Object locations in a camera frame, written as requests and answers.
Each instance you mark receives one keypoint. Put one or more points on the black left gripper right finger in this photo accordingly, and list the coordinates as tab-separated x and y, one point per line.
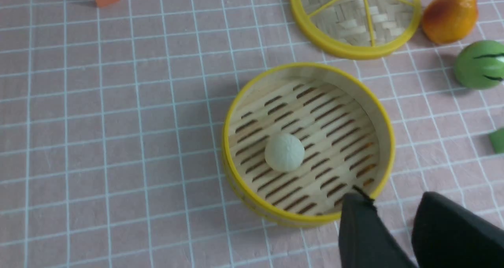
446	235

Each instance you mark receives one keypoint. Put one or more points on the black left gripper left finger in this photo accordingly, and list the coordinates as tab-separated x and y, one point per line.
364	240

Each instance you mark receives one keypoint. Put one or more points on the white toy bun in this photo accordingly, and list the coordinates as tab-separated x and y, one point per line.
284	152

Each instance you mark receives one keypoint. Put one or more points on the bamboo steamer tray yellow rim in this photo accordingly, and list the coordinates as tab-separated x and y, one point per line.
344	130

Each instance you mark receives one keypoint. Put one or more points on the woven bamboo steamer lid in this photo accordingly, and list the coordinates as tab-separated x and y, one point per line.
358	29

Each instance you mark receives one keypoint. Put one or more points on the green foam cube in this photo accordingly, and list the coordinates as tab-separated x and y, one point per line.
496	139

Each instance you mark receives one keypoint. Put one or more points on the green toy watermelon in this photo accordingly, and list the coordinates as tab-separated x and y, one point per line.
480	65

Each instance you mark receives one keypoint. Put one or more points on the orange toy pear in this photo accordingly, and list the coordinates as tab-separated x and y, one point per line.
449	21

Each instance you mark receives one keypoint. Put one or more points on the pink checkered tablecloth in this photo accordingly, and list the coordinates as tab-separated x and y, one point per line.
111	123

